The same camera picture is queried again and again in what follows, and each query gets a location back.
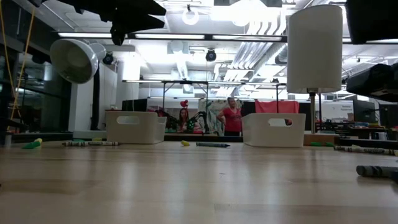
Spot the white gooseneck desk lamp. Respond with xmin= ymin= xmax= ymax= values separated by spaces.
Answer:
xmin=49 ymin=39 xmax=108 ymax=140

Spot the black overhead beam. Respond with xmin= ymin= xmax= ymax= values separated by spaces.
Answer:
xmin=57 ymin=32 xmax=398 ymax=44

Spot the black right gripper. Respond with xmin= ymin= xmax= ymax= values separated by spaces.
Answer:
xmin=346 ymin=63 xmax=398 ymax=103

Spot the red cloth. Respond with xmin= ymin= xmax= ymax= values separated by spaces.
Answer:
xmin=254 ymin=100 xmax=300 ymax=114

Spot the person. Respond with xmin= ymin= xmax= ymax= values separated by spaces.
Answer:
xmin=175 ymin=107 xmax=192 ymax=133
xmin=216 ymin=96 xmax=243 ymax=137

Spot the cylinder shade lamp wooden base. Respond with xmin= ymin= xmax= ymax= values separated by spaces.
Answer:
xmin=286 ymin=4 xmax=343 ymax=146

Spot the orange cable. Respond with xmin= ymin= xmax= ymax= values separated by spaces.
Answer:
xmin=0 ymin=0 xmax=35 ymax=124

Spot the paint stained white sheet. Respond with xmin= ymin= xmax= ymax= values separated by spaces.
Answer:
xmin=198 ymin=99 xmax=243 ymax=137

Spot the white plastic bin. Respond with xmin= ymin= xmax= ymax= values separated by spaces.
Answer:
xmin=104 ymin=111 xmax=167 ymax=145
xmin=241 ymin=113 xmax=307 ymax=148

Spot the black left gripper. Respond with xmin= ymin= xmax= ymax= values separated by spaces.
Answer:
xmin=62 ymin=0 xmax=167 ymax=47

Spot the white ring light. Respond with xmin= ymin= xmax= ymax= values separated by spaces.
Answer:
xmin=182 ymin=7 xmax=200 ymax=26

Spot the black monitor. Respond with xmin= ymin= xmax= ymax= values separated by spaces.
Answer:
xmin=378 ymin=104 xmax=398 ymax=128
xmin=353 ymin=99 xmax=377 ymax=124

